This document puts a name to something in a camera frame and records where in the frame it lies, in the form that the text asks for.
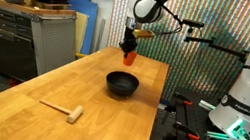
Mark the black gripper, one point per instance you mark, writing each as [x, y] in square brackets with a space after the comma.
[130, 38]

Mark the orange plastic cup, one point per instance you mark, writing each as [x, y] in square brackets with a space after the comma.
[129, 60]

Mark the black bowl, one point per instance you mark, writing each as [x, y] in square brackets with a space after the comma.
[122, 84]

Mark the yellow-green wrist attachment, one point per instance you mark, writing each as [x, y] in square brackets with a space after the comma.
[144, 34]

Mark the grey pole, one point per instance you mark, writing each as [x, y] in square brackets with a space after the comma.
[100, 35]

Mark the tan leaning board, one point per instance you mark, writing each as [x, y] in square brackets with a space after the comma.
[79, 32]

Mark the grey perforated cabinet wooden top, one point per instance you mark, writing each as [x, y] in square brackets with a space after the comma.
[52, 41]

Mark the small wooden mallet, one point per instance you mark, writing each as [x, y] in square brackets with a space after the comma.
[74, 114]

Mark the multicolour patterned backdrop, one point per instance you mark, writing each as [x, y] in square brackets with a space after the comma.
[215, 13]

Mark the short white bar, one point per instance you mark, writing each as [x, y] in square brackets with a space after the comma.
[207, 105]

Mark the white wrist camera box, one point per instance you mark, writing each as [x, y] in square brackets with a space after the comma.
[130, 23]

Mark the black external camera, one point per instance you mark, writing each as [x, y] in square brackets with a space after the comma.
[193, 23]

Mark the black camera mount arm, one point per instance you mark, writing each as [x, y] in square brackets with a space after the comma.
[216, 46]

